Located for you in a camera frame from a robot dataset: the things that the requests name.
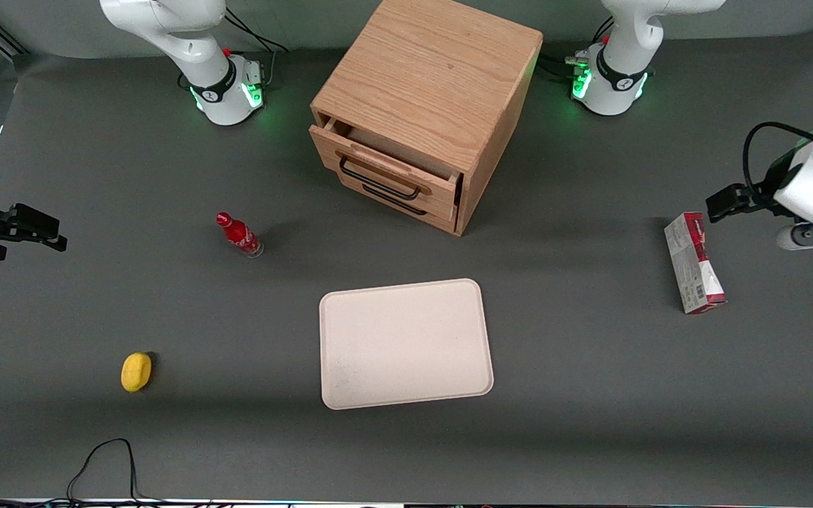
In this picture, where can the yellow lemon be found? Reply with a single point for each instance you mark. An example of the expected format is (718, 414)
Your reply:
(135, 372)

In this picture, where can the red cola bottle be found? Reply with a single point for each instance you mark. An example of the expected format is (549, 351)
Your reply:
(239, 235)

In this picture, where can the aluminium frame rail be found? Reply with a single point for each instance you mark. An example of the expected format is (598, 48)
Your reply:
(3, 37)

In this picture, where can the red and white cookie box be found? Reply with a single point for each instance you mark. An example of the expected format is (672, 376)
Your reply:
(692, 264)

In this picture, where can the wooden drawer with open gap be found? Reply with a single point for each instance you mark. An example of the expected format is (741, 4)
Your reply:
(385, 166)

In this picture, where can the beige rectangular tray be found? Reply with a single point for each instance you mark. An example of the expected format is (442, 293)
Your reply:
(405, 343)

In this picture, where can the oak wooden drawer cabinet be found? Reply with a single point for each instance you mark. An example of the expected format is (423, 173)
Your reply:
(435, 77)

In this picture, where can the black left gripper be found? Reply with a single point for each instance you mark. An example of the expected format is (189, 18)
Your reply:
(761, 193)

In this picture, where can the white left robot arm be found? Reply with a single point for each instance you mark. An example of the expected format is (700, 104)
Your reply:
(615, 77)

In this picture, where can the closed wooden drawer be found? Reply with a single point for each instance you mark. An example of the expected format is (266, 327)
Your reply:
(442, 217)

